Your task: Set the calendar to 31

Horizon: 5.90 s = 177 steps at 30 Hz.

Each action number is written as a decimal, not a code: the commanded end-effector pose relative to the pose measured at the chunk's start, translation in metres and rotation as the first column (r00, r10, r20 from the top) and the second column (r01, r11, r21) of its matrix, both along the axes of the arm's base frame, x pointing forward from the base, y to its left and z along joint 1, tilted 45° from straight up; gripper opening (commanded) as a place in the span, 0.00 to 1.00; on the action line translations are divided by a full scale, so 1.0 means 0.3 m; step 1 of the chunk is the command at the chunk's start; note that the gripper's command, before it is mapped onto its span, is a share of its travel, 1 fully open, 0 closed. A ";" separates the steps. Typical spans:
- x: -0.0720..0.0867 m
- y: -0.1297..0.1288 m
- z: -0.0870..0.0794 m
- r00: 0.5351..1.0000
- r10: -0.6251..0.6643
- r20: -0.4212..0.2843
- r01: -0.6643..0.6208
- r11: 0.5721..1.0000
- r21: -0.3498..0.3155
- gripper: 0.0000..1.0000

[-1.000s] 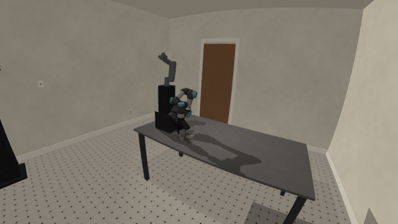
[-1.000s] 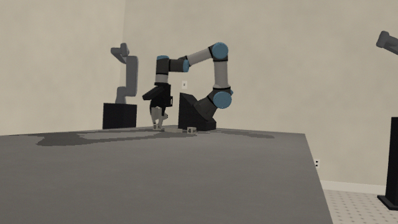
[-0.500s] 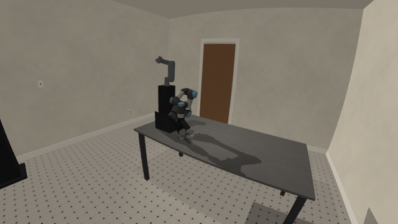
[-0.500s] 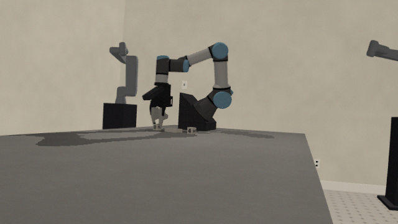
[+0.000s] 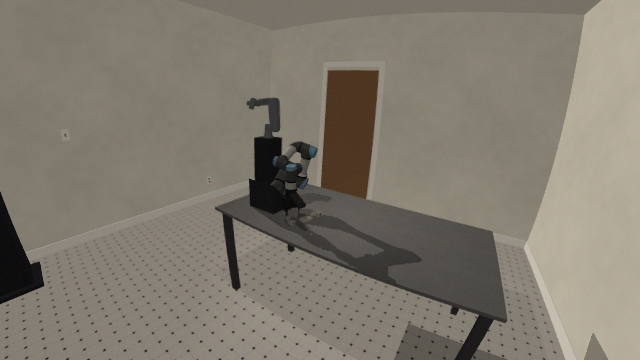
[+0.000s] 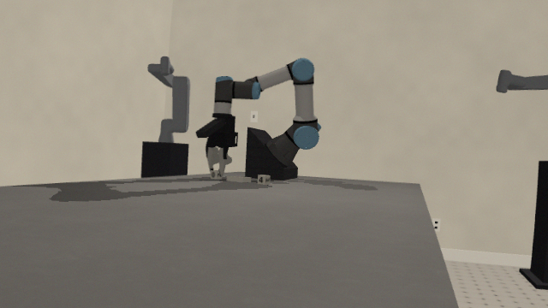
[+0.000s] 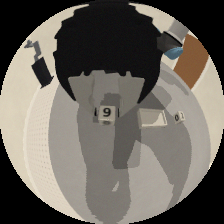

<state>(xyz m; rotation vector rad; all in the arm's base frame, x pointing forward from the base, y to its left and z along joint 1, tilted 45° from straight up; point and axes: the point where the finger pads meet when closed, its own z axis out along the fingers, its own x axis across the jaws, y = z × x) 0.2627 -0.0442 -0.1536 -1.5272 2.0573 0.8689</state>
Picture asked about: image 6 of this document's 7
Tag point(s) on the beige rectangular tray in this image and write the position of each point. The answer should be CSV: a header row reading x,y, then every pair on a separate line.
x,y
238,178

